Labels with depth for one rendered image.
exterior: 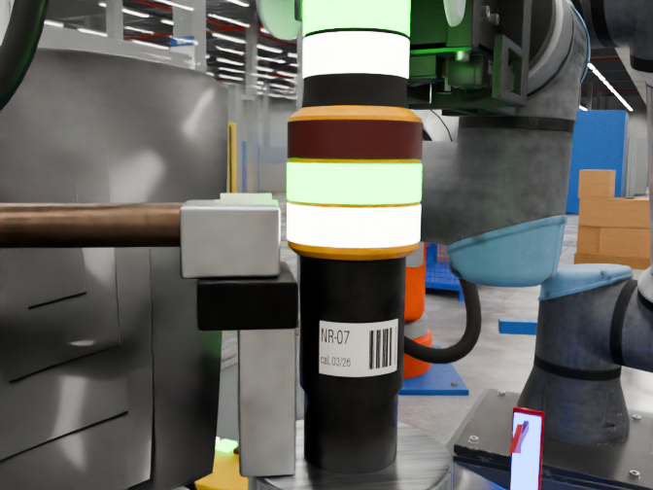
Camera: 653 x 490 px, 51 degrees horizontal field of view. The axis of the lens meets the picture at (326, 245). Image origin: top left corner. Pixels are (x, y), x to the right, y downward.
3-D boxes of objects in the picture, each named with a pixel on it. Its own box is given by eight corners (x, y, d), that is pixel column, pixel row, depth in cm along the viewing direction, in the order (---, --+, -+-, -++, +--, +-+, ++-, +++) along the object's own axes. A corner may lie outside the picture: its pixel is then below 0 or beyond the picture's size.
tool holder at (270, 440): (180, 556, 19) (173, 212, 18) (193, 450, 26) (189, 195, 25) (483, 535, 21) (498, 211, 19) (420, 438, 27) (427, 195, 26)
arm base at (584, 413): (519, 397, 106) (524, 335, 105) (623, 412, 102) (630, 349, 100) (512, 435, 92) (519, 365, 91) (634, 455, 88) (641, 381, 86)
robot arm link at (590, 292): (554, 339, 104) (563, 252, 102) (646, 361, 95) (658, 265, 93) (518, 355, 95) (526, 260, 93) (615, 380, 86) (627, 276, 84)
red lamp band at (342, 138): (293, 159, 20) (293, 117, 19) (282, 158, 24) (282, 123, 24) (439, 160, 20) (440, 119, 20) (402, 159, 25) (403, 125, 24)
